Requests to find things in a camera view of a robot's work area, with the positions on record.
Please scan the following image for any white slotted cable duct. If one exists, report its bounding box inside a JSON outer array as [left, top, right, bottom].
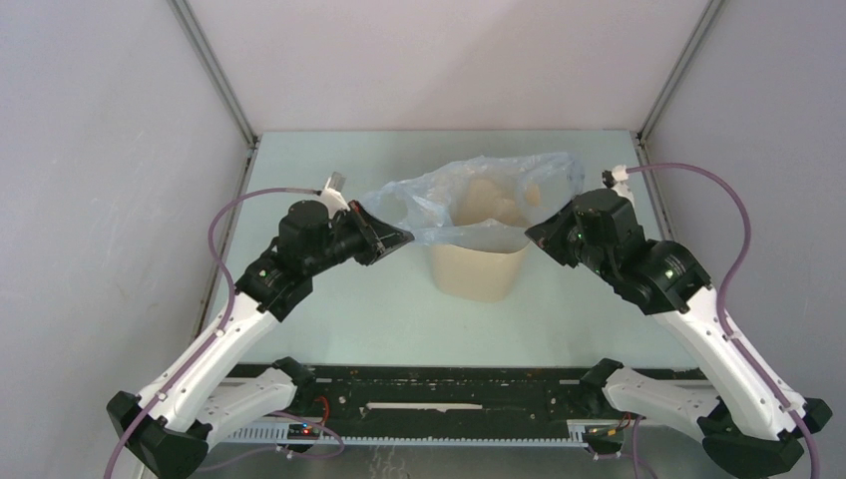
[[155, 376, 708, 449]]

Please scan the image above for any left aluminium frame post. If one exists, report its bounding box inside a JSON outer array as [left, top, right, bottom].
[[167, 0, 259, 148]]

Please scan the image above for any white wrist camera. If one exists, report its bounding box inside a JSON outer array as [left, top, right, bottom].
[[318, 172, 349, 219], [602, 165, 635, 208]]

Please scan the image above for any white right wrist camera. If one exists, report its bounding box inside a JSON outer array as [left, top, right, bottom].
[[602, 165, 635, 208]]

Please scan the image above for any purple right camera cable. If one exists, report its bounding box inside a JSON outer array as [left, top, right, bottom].
[[624, 162, 822, 479]]

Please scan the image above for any cream plastic trash bin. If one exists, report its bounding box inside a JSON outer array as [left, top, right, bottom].
[[426, 175, 544, 304]]

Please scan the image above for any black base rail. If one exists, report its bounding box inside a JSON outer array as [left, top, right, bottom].
[[287, 365, 634, 445]]

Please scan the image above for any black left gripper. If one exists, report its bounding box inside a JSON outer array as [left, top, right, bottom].
[[305, 200, 414, 276]]

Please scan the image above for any purple camera cable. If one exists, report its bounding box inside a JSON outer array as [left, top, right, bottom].
[[102, 187, 328, 479], [624, 162, 822, 479]]

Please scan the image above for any aluminium frame post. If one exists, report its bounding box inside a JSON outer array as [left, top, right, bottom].
[[167, 0, 259, 148], [636, 0, 730, 145]]

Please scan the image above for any small electronics board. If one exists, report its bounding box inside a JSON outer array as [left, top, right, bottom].
[[285, 423, 322, 441]]

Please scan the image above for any translucent blue trash bag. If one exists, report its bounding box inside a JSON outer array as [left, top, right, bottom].
[[360, 152, 585, 253]]

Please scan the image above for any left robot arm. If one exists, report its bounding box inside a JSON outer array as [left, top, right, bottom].
[[107, 200, 414, 478]]

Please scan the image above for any right aluminium frame post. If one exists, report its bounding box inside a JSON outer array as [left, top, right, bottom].
[[636, 0, 730, 145]]

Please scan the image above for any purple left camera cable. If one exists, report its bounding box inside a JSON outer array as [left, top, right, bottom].
[[102, 187, 328, 479]]

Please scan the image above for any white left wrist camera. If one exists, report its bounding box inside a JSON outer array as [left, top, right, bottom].
[[318, 172, 349, 219]]

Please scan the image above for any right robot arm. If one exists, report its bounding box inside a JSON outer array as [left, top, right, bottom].
[[526, 189, 832, 478]]

